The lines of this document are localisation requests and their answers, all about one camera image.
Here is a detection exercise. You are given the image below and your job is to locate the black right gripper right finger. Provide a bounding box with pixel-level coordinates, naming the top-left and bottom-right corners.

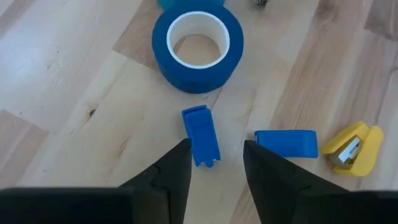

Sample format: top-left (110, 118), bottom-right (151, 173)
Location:
top-left (243, 139), bottom-right (398, 224)

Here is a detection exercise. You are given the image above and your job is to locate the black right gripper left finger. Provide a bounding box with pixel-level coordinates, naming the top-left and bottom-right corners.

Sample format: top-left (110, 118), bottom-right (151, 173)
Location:
top-left (0, 138), bottom-right (193, 224)

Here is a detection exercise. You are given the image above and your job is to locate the blue plastic block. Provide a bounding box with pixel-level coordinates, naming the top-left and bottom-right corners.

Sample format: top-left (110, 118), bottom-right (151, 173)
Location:
top-left (254, 129), bottom-right (319, 159)
top-left (181, 105), bottom-right (222, 169)

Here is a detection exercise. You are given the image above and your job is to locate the dark blue tape roll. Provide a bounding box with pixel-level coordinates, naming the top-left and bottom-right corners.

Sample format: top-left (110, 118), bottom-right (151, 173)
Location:
top-left (151, 1), bottom-right (245, 95)

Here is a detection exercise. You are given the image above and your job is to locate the yellow mini stapler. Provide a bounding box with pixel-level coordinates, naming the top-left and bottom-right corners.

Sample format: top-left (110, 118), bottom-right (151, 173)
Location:
top-left (320, 121), bottom-right (385, 177)

